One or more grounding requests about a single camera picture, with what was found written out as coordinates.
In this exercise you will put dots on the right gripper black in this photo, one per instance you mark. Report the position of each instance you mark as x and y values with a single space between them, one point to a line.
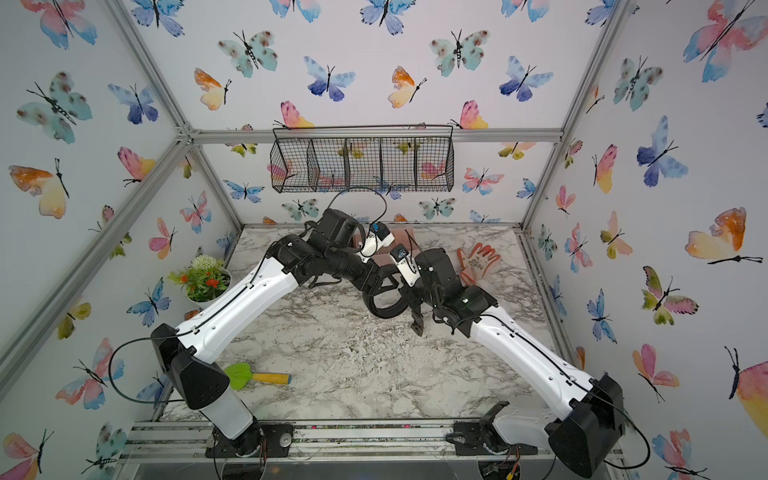
414 301

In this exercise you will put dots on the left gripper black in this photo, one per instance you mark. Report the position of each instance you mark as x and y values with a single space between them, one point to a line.
362 282

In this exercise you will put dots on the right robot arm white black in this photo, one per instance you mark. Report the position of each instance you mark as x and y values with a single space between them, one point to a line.
585 418

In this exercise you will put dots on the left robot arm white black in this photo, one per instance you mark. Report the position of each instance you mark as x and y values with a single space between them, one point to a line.
189 352

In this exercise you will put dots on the pink divided storage box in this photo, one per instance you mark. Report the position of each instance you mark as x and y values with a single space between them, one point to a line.
402 236

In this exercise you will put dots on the red and white work glove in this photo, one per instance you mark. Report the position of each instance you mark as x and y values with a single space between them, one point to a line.
476 262

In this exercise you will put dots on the white flower pot with plant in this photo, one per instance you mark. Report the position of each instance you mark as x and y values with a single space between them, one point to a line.
203 280

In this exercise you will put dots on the black wire wall basket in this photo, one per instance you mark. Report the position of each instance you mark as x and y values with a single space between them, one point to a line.
401 158

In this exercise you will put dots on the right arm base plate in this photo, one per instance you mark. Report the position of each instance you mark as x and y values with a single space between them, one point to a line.
474 438

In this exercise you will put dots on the aluminium front rail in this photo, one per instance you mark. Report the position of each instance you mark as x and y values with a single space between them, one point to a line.
321 441

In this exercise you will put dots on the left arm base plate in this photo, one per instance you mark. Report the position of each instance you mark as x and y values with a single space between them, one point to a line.
252 441

